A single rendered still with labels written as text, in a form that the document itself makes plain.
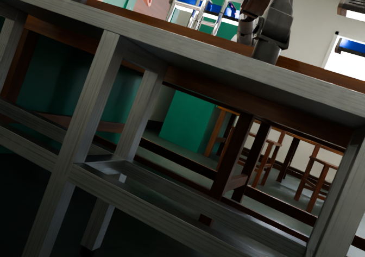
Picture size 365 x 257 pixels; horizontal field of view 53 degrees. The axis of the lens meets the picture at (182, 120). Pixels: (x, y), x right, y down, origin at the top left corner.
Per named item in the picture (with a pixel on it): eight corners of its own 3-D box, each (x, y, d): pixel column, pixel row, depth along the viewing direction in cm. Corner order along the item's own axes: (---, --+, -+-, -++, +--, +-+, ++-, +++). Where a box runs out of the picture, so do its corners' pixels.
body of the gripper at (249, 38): (235, 38, 138) (236, 21, 132) (260, 45, 134) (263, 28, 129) (227, 47, 134) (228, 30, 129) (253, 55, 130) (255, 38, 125)
